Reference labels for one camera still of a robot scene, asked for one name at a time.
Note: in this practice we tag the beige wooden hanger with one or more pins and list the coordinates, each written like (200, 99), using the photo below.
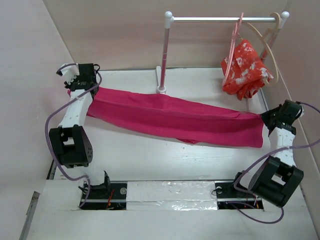
(262, 38)

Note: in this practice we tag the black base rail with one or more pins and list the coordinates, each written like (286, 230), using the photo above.
(190, 195)

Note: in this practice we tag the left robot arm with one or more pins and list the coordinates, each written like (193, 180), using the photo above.
(68, 142)

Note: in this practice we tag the pink plastic hanger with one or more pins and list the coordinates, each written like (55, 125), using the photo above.
(235, 34)

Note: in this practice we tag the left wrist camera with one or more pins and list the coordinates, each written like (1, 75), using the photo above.
(69, 72)

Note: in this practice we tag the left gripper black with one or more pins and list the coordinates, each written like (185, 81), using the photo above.
(68, 86)

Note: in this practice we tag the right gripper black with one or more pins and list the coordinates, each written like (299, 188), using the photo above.
(265, 115)

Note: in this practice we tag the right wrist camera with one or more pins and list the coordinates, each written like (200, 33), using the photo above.
(301, 111)

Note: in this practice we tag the pink trousers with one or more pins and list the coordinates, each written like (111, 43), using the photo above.
(170, 117)

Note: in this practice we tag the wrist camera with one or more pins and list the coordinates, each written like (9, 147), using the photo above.
(301, 111)
(69, 72)

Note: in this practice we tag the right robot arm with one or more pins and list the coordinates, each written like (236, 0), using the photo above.
(278, 177)

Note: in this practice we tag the white clothes rack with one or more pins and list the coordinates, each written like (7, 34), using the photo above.
(169, 19)

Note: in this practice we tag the orange white patterned garment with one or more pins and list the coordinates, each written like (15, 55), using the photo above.
(247, 72)

